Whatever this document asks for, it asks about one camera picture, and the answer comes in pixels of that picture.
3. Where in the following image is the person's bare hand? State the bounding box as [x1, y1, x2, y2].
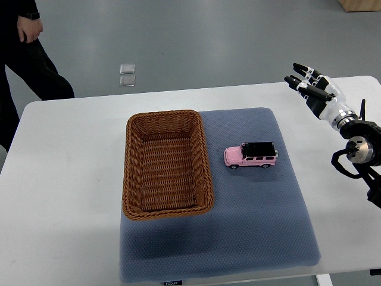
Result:
[17, 16, 43, 43]

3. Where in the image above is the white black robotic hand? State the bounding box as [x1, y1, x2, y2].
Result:
[284, 63, 358, 130]

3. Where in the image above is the pink toy car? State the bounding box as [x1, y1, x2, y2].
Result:
[223, 142, 279, 169]

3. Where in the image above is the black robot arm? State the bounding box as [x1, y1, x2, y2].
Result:
[331, 99, 380, 207]

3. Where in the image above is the brown wicker basket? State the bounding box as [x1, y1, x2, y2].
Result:
[122, 110, 214, 220]

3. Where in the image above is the black wristwatch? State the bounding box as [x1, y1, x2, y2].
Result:
[24, 12, 40, 20]

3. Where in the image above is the person in black clothes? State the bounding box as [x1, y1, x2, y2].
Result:
[1, 1, 74, 151]

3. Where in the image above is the wooden box corner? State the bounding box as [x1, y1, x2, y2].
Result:
[338, 0, 381, 12]

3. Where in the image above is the upper floor socket plate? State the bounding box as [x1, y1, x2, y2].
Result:
[120, 64, 135, 74]

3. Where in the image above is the blue grey cushion mat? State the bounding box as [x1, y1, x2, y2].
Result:
[120, 108, 320, 283]

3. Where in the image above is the white table leg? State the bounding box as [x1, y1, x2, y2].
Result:
[316, 274, 333, 286]

